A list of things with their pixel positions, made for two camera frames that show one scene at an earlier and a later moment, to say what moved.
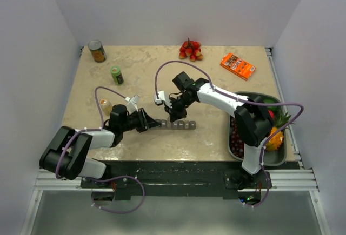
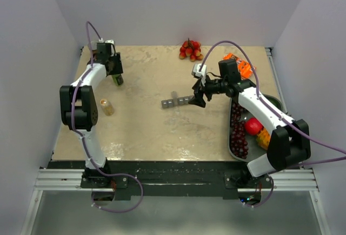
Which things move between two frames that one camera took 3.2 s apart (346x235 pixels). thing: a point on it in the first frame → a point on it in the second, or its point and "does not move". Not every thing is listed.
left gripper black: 145,122 → 118,69
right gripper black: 174,113 → 198,100
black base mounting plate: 165,180 does not move
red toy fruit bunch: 192,49 does not move
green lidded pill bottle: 117,74 does not move
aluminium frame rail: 279,180 does not move
